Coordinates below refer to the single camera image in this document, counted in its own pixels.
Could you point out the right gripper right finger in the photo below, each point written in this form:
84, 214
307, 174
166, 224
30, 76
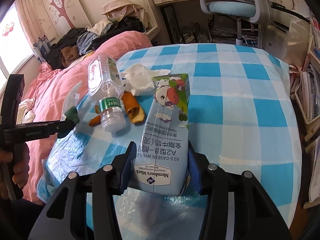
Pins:
238, 207

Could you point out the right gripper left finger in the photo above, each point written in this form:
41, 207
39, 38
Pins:
82, 207

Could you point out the clear plastic water bottle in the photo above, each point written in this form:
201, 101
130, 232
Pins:
105, 88

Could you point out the blue milk carton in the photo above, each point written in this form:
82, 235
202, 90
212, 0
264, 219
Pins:
162, 156

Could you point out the white tissue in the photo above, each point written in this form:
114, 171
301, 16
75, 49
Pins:
137, 79

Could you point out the cream clothes on bed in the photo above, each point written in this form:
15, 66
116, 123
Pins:
25, 112

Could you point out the pink duvet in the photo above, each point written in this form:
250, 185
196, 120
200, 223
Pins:
50, 89

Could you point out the pile of dark clothes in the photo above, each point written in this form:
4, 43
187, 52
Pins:
81, 41

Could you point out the pink window curtain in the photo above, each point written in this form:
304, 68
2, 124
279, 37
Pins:
37, 26

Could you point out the white bookshelf with books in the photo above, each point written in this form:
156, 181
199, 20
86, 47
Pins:
305, 91

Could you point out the beige bag on bed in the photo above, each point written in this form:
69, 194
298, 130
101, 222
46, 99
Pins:
117, 10

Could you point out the clear plastic bag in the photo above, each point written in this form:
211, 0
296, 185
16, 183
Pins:
296, 42

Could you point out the blue grey desk chair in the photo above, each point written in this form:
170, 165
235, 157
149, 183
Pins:
253, 11

